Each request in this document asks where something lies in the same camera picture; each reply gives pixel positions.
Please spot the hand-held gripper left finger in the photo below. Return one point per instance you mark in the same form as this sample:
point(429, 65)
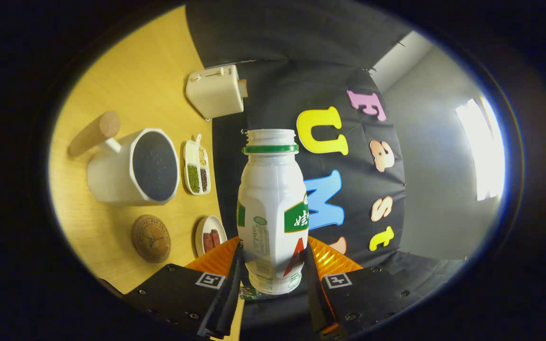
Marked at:
point(228, 303)

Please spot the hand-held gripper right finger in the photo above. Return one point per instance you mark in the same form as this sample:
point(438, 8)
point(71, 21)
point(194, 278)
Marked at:
point(314, 298)

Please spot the round cork coaster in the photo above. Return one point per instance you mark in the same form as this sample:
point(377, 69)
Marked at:
point(151, 239)

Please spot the white juice bottle green label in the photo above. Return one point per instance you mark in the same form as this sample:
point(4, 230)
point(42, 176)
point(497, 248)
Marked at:
point(268, 203)

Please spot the clear plastic water bottle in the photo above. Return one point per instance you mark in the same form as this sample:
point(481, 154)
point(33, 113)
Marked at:
point(247, 293)

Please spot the red sausage slice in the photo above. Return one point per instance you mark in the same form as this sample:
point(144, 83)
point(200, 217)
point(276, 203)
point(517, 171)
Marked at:
point(215, 237)
point(207, 242)

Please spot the white round plate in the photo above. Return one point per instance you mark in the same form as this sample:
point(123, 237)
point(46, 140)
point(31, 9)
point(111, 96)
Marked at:
point(200, 236)

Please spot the white divided bean dish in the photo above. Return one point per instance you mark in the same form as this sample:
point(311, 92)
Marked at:
point(192, 177)

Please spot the cream toaster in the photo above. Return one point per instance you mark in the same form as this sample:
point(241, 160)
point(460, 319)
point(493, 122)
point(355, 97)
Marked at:
point(213, 92)

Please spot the brown toast slice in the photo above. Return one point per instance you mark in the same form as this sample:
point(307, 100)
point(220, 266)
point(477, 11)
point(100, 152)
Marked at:
point(243, 88)

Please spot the ceiling light panel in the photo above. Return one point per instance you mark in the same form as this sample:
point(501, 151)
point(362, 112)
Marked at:
point(484, 151)

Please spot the wooden table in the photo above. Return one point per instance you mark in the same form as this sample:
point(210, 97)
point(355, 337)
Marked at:
point(135, 71)

